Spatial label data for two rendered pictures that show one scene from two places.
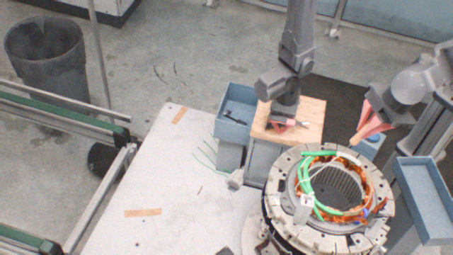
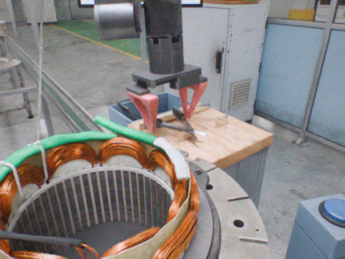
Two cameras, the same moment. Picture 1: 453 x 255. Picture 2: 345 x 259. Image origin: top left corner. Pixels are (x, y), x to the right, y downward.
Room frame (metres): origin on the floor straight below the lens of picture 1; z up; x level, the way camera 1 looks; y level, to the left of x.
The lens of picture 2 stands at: (0.50, -0.46, 1.30)
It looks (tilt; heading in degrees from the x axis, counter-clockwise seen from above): 26 degrees down; 45
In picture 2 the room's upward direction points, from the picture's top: straight up
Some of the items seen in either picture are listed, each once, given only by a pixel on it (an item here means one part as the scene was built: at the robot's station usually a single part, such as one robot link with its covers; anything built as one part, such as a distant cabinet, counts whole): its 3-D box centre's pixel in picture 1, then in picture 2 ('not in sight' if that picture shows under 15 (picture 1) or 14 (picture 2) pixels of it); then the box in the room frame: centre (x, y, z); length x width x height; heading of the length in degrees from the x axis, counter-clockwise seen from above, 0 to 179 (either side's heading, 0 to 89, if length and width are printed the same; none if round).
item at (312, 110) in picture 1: (289, 117); (197, 134); (0.87, -0.17, 1.05); 0.20 x 0.19 x 0.02; 82
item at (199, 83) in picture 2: not in sight; (181, 96); (0.85, -0.15, 1.13); 0.07 x 0.07 x 0.09; 83
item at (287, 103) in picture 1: (287, 93); (166, 59); (0.82, -0.14, 1.20); 0.10 x 0.07 x 0.07; 173
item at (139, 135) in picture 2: (328, 155); (140, 139); (0.66, -0.25, 1.15); 0.15 x 0.04 x 0.02; 86
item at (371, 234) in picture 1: (377, 223); not in sight; (0.49, -0.36, 1.15); 0.03 x 0.02 x 0.12; 78
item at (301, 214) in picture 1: (304, 210); not in sight; (0.50, -0.19, 1.14); 0.03 x 0.03 x 0.09; 86
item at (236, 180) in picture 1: (238, 176); not in sight; (0.80, -0.05, 0.80); 0.10 x 0.05 x 0.04; 153
